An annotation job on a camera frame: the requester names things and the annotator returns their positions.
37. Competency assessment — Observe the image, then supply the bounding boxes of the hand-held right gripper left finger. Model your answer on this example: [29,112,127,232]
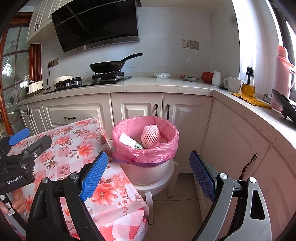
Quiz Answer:
[25,151,109,241]

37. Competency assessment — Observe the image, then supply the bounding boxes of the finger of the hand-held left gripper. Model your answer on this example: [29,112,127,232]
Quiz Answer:
[9,128,30,146]
[21,136,52,160]

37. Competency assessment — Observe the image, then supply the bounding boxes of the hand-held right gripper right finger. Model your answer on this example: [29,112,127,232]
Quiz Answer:
[189,150,272,241]

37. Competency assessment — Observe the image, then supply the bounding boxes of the pink bin liner bag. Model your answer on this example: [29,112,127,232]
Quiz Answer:
[112,116,179,168]

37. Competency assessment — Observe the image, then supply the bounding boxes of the white foam piece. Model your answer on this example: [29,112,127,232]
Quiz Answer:
[119,133,138,147]

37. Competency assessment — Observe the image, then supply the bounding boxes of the white waste bin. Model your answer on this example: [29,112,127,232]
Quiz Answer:
[119,160,174,186]

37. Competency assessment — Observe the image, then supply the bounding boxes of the pink foam fruit net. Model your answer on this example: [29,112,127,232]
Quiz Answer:
[141,125,161,149]

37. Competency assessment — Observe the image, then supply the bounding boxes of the person's left hand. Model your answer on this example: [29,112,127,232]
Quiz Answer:
[0,190,25,215]

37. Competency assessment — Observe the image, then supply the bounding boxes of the floral tablecloth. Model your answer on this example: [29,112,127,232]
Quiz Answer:
[0,118,149,241]

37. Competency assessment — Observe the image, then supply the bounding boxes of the white plastic stool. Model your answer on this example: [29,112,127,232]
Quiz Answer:
[133,160,179,225]

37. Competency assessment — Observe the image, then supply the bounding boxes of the white cabinet drawer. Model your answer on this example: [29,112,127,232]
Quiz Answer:
[42,100,111,133]

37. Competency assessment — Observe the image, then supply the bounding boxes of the white countertop appliance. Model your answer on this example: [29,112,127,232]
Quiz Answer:
[25,80,44,97]

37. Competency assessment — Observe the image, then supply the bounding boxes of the white base cabinets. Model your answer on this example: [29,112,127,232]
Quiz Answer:
[18,89,296,232]

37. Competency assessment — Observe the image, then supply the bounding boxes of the cream round pan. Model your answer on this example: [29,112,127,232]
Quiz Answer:
[52,75,73,87]

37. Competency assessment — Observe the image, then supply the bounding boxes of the red wooden glass sliding door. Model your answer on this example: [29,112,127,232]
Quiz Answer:
[0,19,42,137]

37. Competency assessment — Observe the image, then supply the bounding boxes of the black glass gas stove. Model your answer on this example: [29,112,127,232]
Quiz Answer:
[43,71,132,94]

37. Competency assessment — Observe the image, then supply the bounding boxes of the yellow cloth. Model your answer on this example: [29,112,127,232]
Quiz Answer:
[230,92,273,109]

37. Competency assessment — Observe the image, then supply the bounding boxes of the white mug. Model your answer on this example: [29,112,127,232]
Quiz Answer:
[223,77,241,93]

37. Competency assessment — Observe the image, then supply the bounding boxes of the white ceramic jar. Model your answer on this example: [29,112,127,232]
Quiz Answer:
[212,68,225,87]

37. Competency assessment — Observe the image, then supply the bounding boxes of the glass oil bottle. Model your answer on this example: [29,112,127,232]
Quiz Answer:
[241,66,255,97]

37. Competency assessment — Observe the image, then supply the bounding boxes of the red round jar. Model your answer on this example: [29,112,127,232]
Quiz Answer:
[201,71,214,83]

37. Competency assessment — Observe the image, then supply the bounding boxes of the black wok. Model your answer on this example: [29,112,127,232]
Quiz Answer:
[89,53,144,73]

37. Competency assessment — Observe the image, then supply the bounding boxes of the black round plate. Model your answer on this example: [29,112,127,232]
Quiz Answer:
[272,89,296,122]

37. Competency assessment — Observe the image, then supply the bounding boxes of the white upper cabinet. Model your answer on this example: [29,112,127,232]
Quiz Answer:
[25,0,62,44]

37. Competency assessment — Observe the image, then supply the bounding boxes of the pink thermos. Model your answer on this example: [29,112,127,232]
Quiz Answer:
[270,46,296,112]

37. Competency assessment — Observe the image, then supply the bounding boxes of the black range hood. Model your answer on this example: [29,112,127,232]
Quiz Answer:
[51,0,140,56]

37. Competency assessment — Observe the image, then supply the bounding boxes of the kitchen window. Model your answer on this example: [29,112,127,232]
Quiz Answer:
[270,0,296,75]

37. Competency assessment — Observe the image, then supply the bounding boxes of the dark cabinet door handle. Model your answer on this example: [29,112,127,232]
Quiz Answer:
[239,153,258,180]

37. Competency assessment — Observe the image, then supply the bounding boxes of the black power cable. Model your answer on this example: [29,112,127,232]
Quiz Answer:
[44,67,52,90]

